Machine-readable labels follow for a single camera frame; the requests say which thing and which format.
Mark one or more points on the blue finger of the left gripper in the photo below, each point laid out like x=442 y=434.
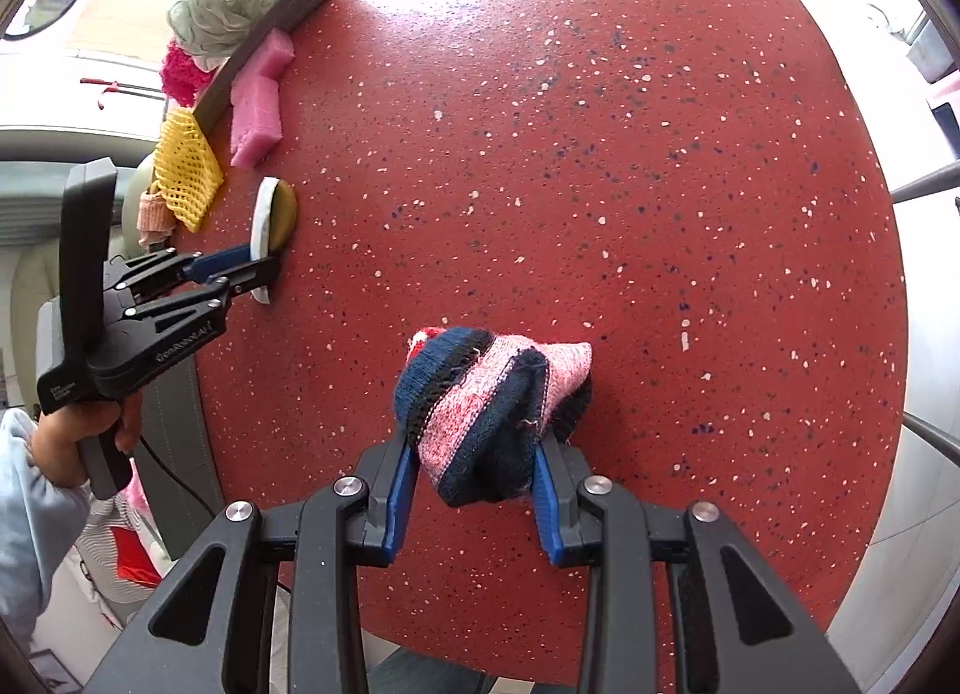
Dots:
x=166 y=309
x=167 y=268

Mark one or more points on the grey shallow tray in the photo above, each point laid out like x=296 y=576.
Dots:
x=285 y=15

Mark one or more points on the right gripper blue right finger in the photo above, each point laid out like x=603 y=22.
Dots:
x=569 y=536

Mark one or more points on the light blue left sleeve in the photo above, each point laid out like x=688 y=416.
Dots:
x=40 y=524

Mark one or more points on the green leather sofa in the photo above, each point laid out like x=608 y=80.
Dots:
x=35 y=166

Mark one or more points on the person's jeans legs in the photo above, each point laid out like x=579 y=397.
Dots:
x=405 y=672

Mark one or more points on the brown round powder puff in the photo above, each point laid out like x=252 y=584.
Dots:
x=283 y=216

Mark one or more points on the pink navy striped sock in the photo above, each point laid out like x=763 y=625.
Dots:
x=474 y=406

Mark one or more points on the person's left hand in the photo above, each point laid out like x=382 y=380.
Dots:
x=54 y=444

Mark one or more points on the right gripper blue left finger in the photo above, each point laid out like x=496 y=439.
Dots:
x=389 y=471

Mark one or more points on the magenta pom pom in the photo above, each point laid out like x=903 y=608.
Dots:
x=182 y=80

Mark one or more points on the yellow foam net sleeve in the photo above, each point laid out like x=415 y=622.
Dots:
x=186 y=173

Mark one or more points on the peach rolled sock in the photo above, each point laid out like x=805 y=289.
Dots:
x=155 y=222

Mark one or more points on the pink foam block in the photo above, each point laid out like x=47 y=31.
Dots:
x=255 y=98

